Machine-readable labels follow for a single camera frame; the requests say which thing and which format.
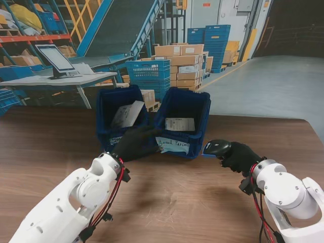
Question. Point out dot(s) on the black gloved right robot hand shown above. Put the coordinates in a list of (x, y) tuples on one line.
[(239, 157)]

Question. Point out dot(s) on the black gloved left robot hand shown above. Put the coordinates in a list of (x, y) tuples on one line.
[(136, 144)]

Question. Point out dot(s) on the black and blue barcode scanner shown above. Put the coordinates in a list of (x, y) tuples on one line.
[(216, 146)]

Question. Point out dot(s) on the white plastic mailer bag parcel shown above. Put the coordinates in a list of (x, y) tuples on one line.
[(126, 115)]

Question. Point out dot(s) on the tall cardboard box white label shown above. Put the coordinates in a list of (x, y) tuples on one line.
[(179, 124)]

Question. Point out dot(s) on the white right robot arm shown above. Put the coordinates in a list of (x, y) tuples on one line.
[(286, 197)]

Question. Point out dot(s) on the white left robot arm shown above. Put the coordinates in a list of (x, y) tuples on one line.
[(68, 202)]

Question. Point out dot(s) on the paper label bagged parcels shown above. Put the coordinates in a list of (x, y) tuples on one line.
[(115, 140)]

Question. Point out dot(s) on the paper label boxed parcels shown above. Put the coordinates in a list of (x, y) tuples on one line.
[(174, 146)]

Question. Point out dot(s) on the blue bin labelled bagged parcels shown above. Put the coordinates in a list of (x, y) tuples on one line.
[(111, 111)]

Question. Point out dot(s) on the blue bin labelled boxed parcels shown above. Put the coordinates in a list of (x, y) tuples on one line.
[(182, 106)]

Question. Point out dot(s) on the printed warehouse backdrop banner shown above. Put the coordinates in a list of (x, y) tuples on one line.
[(265, 76)]

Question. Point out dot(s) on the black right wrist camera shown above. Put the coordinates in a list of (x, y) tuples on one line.
[(246, 186)]

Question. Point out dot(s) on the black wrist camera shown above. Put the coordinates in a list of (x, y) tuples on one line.
[(126, 175), (246, 186)]

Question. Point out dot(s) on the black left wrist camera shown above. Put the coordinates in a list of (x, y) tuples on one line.
[(126, 175)]

